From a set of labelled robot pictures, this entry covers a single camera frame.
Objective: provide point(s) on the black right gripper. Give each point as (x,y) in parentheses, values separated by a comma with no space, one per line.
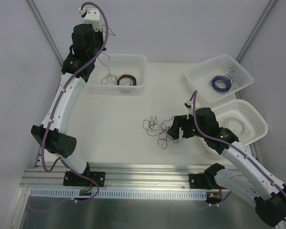
(184,127)

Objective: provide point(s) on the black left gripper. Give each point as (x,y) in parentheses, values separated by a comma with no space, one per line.
(85,35)

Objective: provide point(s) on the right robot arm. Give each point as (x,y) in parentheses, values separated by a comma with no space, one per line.
(259,188)

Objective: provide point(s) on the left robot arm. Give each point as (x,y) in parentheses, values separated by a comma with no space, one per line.
(87,44)

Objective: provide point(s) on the white rectangular basket left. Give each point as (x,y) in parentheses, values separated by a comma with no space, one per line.
(118,74)

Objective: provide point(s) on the white rectangular basket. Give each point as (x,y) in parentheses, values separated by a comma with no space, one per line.
(118,74)
(218,78)

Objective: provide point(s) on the white round-hole basket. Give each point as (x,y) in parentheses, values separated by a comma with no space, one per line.
(242,119)

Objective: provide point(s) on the white rectangular basket right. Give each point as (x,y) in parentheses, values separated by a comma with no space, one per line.
(218,78)

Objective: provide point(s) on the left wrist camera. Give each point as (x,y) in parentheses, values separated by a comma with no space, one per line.
(92,16)

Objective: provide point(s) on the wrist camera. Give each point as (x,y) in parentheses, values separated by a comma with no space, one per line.
(191,106)
(92,16)

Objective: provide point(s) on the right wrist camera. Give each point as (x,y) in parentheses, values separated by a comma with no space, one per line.
(191,106)

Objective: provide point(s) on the left aluminium frame post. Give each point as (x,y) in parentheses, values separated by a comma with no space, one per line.
(42,25)

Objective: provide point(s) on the aluminium frame post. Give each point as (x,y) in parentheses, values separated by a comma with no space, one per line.
(42,25)
(256,28)

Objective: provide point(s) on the white slotted cable duct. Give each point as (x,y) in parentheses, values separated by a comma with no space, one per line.
(119,194)

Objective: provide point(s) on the aluminium mounting rail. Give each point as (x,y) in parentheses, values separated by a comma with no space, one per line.
(121,176)

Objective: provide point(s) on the right aluminium frame post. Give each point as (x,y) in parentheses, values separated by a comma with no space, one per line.
(256,28)

